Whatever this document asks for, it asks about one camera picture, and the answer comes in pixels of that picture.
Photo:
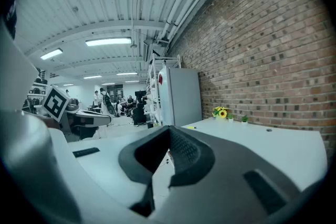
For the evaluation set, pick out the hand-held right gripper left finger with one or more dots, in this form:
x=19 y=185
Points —
x=141 y=154

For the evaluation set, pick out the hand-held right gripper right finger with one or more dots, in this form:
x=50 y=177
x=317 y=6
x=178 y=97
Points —
x=189 y=154

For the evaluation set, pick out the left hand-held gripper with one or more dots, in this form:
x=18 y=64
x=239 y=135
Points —
x=56 y=103

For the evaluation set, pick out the yellow black screwdriver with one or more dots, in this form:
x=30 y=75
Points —
x=191 y=127

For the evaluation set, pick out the black flat rectangular object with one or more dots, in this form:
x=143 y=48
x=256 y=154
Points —
x=86 y=152

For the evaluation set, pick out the yellow sunflower bouquet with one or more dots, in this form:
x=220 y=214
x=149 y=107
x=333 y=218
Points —
x=220 y=112

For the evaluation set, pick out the small green potted plant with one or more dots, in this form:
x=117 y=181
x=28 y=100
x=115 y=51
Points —
x=244 y=119
x=230 y=117

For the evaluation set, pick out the grey metal cabinet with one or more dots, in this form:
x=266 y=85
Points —
x=181 y=97

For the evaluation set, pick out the white metal shelf rack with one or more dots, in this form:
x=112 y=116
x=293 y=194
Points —
x=153 y=86

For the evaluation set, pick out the white shelf with black bags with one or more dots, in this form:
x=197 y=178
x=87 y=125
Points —
x=36 y=89

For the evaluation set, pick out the long ceiling light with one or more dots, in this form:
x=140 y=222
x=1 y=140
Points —
x=108 y=41
x=51 y=53

